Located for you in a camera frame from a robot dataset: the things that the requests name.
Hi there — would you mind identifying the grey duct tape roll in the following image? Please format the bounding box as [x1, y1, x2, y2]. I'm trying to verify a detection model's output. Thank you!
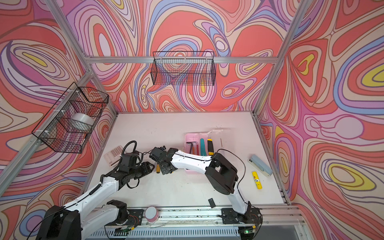
[70, 113, 95, 133]

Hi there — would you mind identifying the teal utility knife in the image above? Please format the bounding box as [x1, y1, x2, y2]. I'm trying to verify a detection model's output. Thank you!
[200, 138, 207, 156]

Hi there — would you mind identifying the black wire basket back wall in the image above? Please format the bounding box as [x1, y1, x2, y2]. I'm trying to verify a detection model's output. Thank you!
[151, 51, 216, 87]

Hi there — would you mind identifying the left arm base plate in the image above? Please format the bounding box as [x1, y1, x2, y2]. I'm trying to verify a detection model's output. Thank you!
[123, 209, 144, 227]

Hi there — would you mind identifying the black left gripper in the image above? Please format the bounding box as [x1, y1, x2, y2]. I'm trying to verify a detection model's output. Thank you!
[128, 160, 155, 180]

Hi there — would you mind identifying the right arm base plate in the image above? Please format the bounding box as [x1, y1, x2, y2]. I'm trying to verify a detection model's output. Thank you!
[218, 208, 263, 226]

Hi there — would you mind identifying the small black clip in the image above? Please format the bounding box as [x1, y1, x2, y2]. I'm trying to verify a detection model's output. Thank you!
[208, 198, 216, 209]

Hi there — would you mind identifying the aluminium corner frame post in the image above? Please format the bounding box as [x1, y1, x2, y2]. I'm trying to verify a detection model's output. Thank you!
[253, 0, 313, 115]

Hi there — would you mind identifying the black wire basket left wall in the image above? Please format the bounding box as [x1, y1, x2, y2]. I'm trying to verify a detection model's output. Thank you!
[32, 83, 109, 154]

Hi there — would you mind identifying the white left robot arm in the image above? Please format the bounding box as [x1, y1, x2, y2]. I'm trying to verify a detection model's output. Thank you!
[36, 141, 155, 240]

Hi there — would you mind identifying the yellow black utility knife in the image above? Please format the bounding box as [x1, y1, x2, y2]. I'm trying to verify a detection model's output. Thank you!
[207, 139, 215, 156]

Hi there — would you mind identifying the orange handled screwdriver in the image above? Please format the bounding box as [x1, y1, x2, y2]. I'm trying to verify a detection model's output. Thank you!
[156, 164, 161, 174]

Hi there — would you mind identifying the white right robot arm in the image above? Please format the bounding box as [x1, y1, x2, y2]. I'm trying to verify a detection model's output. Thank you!
[150, 147, 249, 215]

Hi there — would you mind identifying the grey blue stapler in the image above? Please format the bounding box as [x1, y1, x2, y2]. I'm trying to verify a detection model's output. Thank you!
[248, 155, 273, 177]

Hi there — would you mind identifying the pink white calculator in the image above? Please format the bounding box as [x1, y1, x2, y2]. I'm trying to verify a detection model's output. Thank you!
[104, 146, 123, 167]

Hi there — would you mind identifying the black wire basket wall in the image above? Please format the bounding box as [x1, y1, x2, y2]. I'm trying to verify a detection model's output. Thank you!
[151, 51, 216, 87]
[32, 83, 109, 154]

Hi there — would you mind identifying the pink plastic tool box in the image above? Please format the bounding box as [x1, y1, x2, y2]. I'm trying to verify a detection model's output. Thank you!
[184, 129, 232, 156]

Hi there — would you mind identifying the yellow glue stick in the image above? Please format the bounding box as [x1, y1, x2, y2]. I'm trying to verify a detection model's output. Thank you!
[252, 171, 263, 190]

